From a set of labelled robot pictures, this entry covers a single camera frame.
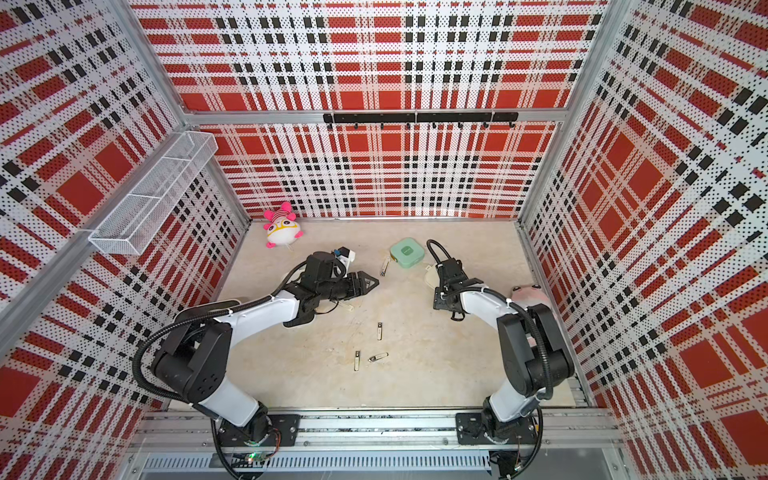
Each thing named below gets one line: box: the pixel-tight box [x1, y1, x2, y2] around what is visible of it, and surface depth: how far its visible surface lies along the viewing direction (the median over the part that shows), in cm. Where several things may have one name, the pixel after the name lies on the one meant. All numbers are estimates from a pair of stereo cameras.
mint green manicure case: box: [389, 237, 426, 269], surface depth 110 cm
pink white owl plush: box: [263, 202, 305, 249], surface depth 113 cm
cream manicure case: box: [424, 264, 440, 290], surface depth 103 cm
